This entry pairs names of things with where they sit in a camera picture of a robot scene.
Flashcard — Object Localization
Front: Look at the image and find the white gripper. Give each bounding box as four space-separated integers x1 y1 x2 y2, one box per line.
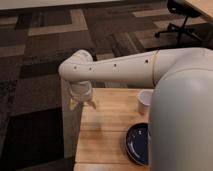
69 81 97 110

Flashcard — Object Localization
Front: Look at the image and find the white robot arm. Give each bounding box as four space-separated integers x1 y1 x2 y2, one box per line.
58 47 213 171

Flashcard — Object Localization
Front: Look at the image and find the white ceramic cup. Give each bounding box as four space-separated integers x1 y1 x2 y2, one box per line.
137 90 153 114

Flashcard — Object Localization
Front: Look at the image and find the dark blue plate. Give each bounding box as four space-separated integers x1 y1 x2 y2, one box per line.
125 123 149 166

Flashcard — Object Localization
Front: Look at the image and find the black office chair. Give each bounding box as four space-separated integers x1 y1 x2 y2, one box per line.
154 0 208 46

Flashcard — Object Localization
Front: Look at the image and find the wooden desk corner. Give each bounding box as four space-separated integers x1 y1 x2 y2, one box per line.
184 0 213 21

